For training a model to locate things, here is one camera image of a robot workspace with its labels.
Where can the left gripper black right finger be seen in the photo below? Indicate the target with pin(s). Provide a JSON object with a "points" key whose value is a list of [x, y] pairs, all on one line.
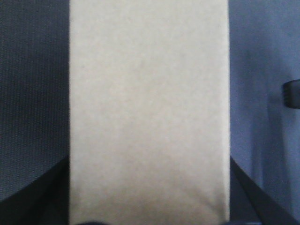
{"points": [[250, 205]]}

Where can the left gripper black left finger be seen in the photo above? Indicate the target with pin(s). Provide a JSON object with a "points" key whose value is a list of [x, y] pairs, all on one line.
{"points": [[42, 202]]}

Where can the orange black barcode scanner gun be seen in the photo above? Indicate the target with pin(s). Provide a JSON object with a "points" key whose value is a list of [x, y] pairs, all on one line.
{"points": [[291, 94]]}

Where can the small brown cardboard package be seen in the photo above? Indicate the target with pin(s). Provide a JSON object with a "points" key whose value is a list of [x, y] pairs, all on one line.
{"points": [[149, 112]]}

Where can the grey felt table mat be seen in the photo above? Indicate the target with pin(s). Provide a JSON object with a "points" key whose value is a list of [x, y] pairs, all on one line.
{"points": [[264, 54]]}

